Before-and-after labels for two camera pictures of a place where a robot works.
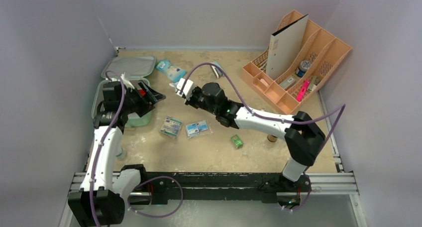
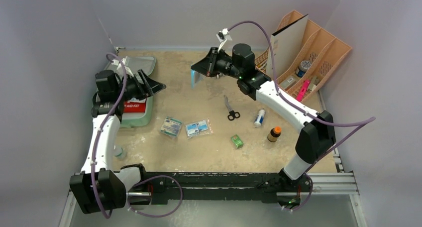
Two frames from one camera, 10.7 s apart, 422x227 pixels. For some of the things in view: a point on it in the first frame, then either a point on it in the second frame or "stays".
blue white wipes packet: [174, 72] -> [195, 77]
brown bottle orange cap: [272, 138] stays
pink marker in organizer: [303, 90] stays
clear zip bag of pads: [201, 127] stays
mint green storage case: [133, 69] stays
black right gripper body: [191, 97] -> [212, 61]
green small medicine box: [237, 141] stays
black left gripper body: [137, 103] -> [134, 90]
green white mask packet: [171, 126] stays
